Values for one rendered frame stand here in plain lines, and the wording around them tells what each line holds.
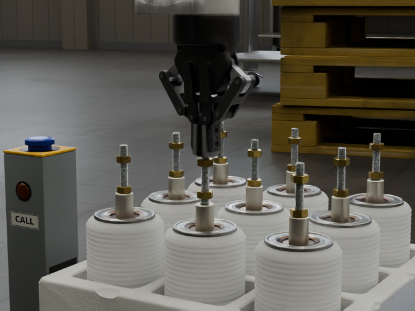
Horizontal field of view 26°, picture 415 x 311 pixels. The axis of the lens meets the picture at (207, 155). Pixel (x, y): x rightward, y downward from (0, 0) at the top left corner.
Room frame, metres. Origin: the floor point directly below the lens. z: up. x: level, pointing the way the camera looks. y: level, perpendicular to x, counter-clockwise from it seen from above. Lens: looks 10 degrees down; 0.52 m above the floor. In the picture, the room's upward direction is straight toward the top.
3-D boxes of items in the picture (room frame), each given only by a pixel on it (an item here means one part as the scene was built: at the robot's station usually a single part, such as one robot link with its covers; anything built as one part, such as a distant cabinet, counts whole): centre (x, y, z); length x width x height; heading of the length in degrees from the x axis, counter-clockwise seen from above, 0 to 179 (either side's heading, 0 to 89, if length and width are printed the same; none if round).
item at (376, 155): (1.16, -0.22, 0.30); 0.01 x 0.01 x 0.08
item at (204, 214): (1.02, 0.00, 0.26); 0.02 x 0.02 x 0.03
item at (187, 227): (1.02, 0.00, 0.25); 0.08 x 0.08 x 0.01
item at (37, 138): (1.21, 0.23, 0.32); 0.04 x 0.04 x 0.02
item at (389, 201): (1.16, -0.22, 0.25); 0.08 x 0.08 x 0.01
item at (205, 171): (1.02, 0.00, 0.31); 0.01 x 0.01 x 0.08
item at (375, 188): (1.16, -0.22, 0.26); 0.02 x 0.02 x 0.03
